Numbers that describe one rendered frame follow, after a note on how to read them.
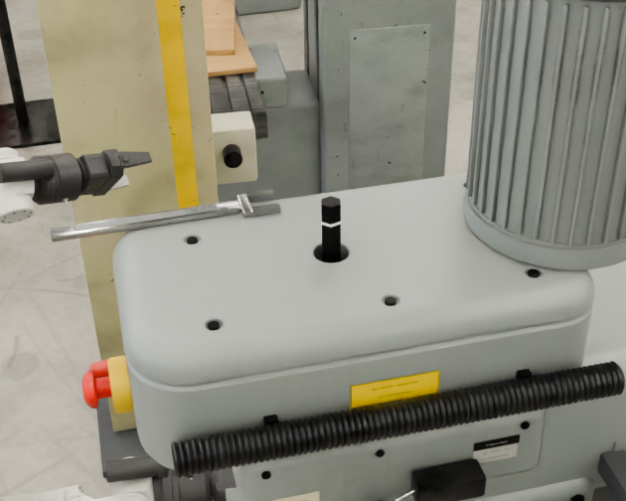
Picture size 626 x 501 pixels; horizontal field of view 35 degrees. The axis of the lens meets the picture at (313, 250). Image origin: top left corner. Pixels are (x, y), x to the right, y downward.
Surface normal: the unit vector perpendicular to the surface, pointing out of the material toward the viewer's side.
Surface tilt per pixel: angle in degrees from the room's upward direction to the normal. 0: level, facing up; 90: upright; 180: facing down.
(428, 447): 90
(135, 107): 90
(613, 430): 90
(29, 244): 0
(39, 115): 0
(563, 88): 90
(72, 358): 0
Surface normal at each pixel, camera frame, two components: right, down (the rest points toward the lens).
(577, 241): -0.01, 0.58
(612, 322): -0.02, -0.82
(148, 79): 0.23, 0.55
